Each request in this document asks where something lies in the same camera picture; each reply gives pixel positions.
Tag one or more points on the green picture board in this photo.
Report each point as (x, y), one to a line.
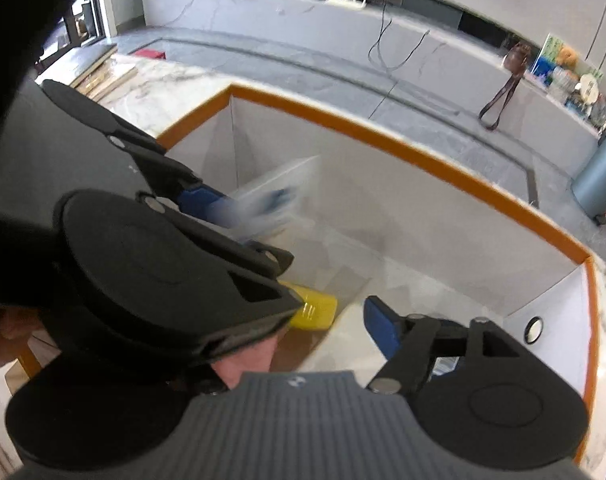
(548, 49)

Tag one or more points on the grey knitted basket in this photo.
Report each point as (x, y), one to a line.
(563, 84)

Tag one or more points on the grey blue trash can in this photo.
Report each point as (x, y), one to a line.
(598, 180)

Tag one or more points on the blue printed box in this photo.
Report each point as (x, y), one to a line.
(545, 67)

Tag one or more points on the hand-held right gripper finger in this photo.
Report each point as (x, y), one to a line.
(383, 327)

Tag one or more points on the yellow tape measure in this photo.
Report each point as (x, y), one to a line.
(315, 310)

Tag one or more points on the dark hardcover book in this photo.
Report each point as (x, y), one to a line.
(85, 62)

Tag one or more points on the brown leather camera bag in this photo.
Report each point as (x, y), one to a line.
(515, 57)

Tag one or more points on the orange cardboard box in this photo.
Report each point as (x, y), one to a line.
(433, 220)

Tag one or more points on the brown teddy bear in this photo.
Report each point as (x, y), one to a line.
(566, 56)

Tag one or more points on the red flat box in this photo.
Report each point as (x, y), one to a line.
(150, 54)

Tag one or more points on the marble television console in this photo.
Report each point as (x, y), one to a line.
(283, 20)

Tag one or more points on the black framed glass door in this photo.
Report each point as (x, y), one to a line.
(78, 15)

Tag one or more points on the round white hand fan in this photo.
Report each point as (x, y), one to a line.
(589, 90)

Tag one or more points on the person's left hand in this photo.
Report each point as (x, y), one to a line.
(13, 337)

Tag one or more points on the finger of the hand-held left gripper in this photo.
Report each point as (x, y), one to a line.
(203, 205)
(278, 261)

